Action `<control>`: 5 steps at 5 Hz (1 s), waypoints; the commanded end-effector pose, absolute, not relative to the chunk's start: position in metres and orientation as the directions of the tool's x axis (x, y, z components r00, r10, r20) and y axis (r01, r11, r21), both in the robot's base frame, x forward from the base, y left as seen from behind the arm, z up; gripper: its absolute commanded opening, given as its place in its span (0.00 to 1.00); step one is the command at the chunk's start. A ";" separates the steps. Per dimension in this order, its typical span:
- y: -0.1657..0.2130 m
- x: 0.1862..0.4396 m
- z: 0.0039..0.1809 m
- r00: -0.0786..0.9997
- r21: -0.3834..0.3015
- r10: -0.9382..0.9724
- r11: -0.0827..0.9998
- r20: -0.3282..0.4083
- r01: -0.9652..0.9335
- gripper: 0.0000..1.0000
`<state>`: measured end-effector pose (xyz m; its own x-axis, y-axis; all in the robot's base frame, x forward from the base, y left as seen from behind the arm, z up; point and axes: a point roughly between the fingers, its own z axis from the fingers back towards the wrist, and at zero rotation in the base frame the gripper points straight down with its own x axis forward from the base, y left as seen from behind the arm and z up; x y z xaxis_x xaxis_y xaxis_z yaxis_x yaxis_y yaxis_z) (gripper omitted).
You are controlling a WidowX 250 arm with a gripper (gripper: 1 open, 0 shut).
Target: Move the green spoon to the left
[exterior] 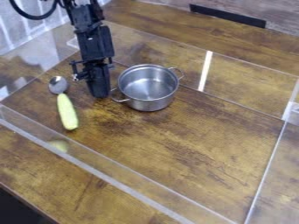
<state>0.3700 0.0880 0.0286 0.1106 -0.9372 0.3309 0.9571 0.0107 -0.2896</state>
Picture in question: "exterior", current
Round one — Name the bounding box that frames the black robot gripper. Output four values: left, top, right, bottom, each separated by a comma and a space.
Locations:
70, 24, 115, 98

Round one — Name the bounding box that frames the green handled metal spoon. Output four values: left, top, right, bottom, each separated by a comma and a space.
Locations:
49, 76, 79, 130

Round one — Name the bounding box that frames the small stainless steel pot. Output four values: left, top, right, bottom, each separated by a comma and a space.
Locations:
111, 64, 186, 112

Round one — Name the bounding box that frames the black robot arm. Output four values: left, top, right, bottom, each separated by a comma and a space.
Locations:
62, 0, 115, 98

